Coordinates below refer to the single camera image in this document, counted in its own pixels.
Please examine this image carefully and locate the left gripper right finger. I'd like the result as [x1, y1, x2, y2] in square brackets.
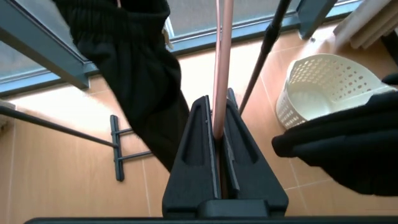
[223, 96, 289, 218]

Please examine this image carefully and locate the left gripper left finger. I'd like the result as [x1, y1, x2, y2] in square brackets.
[162, 95, 220, 218]

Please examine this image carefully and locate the white laundry basket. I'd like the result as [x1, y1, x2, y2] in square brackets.
[275, 53, 398, 130]

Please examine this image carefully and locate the black clothes rack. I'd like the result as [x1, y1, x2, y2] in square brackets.
[0, 0, 293, 183]

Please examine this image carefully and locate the beige curtain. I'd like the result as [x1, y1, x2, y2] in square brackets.
[332, 0, 398, 50]

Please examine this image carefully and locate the window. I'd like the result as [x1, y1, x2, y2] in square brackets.
[0, 0, 364, 97]

